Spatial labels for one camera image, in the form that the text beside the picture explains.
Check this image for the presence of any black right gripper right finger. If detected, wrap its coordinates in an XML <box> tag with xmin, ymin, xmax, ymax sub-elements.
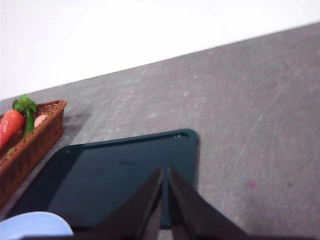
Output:
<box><xmin>167</xmin><ymin>166</ymin><xmax>251</xmax><ymax>240</ymax></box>

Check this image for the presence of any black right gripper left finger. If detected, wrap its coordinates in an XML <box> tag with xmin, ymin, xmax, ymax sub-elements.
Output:
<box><xmin>72</xmin><ymin>167</ymin><xmax>165</xmax><ymax>240</ymax></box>

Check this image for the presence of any light blue round plate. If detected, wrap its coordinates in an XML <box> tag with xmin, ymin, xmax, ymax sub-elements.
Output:
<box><xmin>0</xmin><ymin>211</ymin><xmax>75</xmax><ymax>240</ymax></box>

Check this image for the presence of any brown woven wicker basket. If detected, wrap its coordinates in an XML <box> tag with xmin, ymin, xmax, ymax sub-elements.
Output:
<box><xmin>0</xmin><ymin>99</ymin><xmax>68</xmax><ymax>210</ymax></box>

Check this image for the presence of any dark green cutting board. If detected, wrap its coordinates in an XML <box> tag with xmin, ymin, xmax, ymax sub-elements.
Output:
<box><xmin>7</xmin><ymin>128</ymin><xmax>201</xmax><ymax>230</ymax></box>

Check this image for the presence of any brown egg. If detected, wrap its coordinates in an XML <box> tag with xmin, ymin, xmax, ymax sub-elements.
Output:
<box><xmin>33</xmin><ymin>114</ymin><xmax>48</xmax><ymax>127</ymax></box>

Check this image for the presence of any green chili pepper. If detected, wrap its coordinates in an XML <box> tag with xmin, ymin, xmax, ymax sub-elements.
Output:
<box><xmin>23</xmin><ymin>109</ymin><xmax>36</xmax><ymax>137</ymax></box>

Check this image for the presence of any orange carrot with green leaves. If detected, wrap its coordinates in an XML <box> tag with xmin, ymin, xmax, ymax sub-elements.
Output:
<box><xmin>0</xmin><ymin>94</ymin><xmax>38</xmax><ymax>151</ymax></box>

